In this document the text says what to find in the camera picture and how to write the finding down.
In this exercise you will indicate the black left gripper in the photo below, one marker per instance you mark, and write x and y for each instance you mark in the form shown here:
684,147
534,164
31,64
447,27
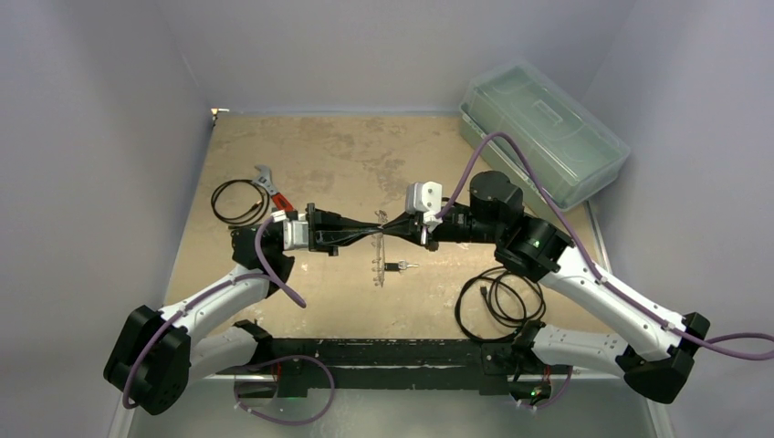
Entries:
328,230

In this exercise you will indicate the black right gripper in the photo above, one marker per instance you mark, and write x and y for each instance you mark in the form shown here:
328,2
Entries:
424,226

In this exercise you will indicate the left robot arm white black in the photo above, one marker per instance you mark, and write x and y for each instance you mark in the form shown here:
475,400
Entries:
159,351

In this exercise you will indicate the red adjustable wrench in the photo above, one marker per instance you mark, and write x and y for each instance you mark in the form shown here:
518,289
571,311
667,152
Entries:
264,180

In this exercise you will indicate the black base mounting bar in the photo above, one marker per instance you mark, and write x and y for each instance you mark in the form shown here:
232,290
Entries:
297,366

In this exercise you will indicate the clear plastic storage box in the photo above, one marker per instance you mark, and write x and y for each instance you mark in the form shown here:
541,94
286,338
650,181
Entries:
572,152

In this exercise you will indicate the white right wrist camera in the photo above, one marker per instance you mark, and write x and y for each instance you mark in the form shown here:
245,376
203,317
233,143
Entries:
425,199

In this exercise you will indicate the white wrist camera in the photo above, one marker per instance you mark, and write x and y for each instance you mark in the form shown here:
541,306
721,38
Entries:
425,199
294,229

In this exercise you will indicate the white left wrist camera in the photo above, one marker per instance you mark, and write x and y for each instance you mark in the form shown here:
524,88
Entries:
294,229

